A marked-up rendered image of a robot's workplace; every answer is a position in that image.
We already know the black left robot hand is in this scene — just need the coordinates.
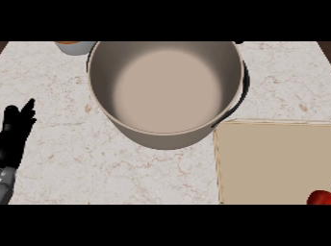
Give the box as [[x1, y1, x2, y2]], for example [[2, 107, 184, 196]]
[[0, 98, 39, 178]]

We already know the red tomato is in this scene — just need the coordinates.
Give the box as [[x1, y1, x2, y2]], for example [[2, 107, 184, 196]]
[[306, 189, 331, 206]]

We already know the beige tray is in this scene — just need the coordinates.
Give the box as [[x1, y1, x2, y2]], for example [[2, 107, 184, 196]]
[[212, 118, 331, 206]]

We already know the large grey pot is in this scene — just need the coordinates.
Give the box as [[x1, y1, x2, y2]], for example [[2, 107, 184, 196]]
[[86, 41, 252, 151]]

